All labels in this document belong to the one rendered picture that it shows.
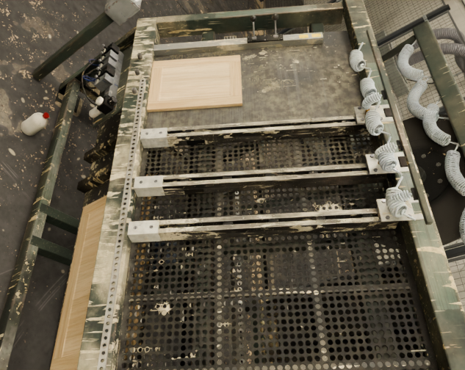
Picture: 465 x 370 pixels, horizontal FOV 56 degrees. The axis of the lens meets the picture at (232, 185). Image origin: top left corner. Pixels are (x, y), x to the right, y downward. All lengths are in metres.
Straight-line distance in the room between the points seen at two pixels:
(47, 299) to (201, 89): 1.41
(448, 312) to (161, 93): 1.64
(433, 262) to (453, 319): 0.21
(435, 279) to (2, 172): 2.22
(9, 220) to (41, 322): 0.57
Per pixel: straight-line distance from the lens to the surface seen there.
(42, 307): 2.62
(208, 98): 2.27
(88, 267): 2.32
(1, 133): 2.85
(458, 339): 1.65
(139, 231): 1.79
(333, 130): 2.07
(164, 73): 2.46
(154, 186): 1.89
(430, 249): 1.75
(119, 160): 2.06
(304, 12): 2.75
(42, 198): 2.57
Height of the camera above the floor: 2.18
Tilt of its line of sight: 29 degrees down
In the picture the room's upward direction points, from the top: 66 degrees clockwise
